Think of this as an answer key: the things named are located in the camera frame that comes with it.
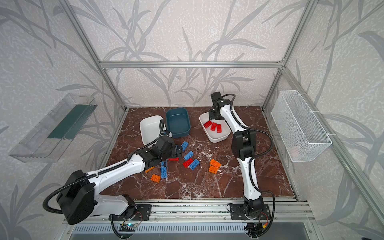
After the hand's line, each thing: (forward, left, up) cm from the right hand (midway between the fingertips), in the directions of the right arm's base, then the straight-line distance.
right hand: (215, 112), depth 102 cm
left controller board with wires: (-64, +45, -12) cm, 79 cm away
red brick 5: (-2, +5, -10) cm, 12 cm away
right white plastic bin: (-15, +1, -7) cm, 17 cm away
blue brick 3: (-33, +14, -10) cm, 37 cm away
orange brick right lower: (-36, +3, -11) cm, 38 cm away
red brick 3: (-7, -3, -10) cm, 12 cm away
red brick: (-36, +22, +5) cm, 43 cm away
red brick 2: (-33, +18, -9) cm, 39 cm away
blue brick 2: (-28, +17, -9) cm, 34 cm away
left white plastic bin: (-4, +48, -13) cm, 50 cm away
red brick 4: (-4, +1, -11) cm, 11 cm away
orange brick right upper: (-32, +2, -11) cm, 34 cm away
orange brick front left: (-41, +36, -11) cm, 55 cm away
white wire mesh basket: (-35, -34, +23) cm, 54 cm away
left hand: (-26, +23, +1) cm, 34 cm away
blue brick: (-20, +21, -10) cm, 31 cm away
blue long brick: (-39, +31, -9) cm, 51 cm away
